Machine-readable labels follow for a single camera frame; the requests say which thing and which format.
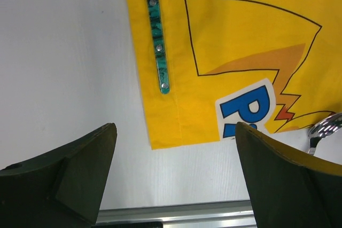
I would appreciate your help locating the silver spoon green handle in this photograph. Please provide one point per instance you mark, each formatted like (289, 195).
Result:
(323, 129)

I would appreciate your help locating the silver fork green handle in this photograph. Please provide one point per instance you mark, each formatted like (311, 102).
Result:
(153, 7)

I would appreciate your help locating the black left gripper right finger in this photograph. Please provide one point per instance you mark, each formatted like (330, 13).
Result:
(288, 187)

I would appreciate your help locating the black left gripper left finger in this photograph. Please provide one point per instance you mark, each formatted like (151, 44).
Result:
(63, 187)

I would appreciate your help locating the aluminium rail frame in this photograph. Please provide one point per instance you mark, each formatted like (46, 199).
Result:
(218, 214)

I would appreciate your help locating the yellow cartoon placemat cloth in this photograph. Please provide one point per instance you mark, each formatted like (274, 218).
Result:
(273, 64)

